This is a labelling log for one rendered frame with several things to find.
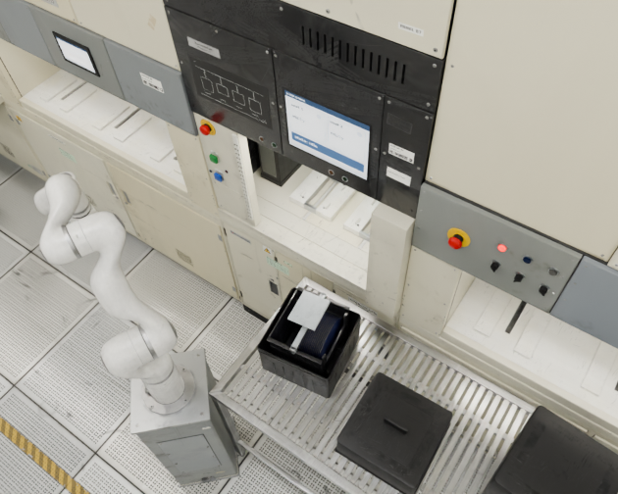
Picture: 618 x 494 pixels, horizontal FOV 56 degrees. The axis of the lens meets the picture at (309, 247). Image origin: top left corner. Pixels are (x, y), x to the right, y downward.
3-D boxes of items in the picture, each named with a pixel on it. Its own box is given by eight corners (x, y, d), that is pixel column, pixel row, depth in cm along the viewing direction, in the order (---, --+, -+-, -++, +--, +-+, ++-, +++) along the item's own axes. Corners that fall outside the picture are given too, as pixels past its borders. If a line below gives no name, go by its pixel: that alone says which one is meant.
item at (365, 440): (333, 450, 196) (333, 438, 186) (376, 379, 210) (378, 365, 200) (412, 500, 186) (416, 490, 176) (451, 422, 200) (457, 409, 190)
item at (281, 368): (295, 309, 229) (292, 285, 215) (360, 336, 221) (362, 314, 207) (261, 368, 215) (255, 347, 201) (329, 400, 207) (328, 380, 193)
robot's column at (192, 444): (179, 488, 264) (129, 434, 202) (176, 427, 280) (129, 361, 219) (239, 476, 266) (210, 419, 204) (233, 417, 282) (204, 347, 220)
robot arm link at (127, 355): (179, 373, 195) (161, 341, 175) (127, 401, 190) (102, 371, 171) (166, 345, 201) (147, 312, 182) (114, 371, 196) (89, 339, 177)
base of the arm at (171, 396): (142, 419, 205) (127, 400, 190) (142, 370, 216) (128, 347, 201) (196, 409, 207) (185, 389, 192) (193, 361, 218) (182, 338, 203)
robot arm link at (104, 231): (131, 358, 188) (178, 334, 193) (137, 375, 178) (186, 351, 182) (57, 222, 167) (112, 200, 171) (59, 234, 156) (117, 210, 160)
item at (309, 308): (301, 315, 226) (296, 270, 200) (349, 334, 220) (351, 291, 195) (271, 368, 214) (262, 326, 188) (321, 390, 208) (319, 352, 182)
